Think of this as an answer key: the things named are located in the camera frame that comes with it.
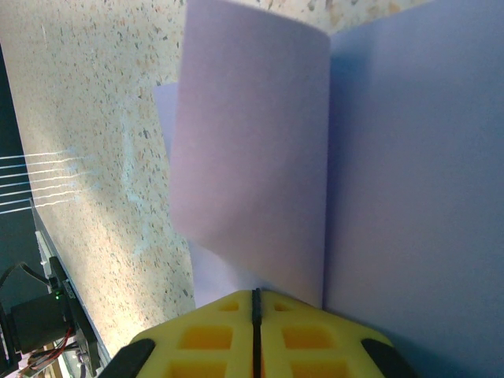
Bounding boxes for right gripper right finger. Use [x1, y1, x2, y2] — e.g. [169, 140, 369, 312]
[254, 289, 418, 378]

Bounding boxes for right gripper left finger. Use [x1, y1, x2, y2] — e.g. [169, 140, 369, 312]
[98, 289, 258, 378]

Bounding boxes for lilac paper sheet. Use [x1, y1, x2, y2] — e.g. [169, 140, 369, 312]
[152, 0, 504, 378]

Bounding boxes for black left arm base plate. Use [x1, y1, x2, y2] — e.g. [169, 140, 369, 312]
[49, 255, 106, 377]

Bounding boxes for thin black cable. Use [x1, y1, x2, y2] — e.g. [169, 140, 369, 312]
[0, 262, 53, 292]

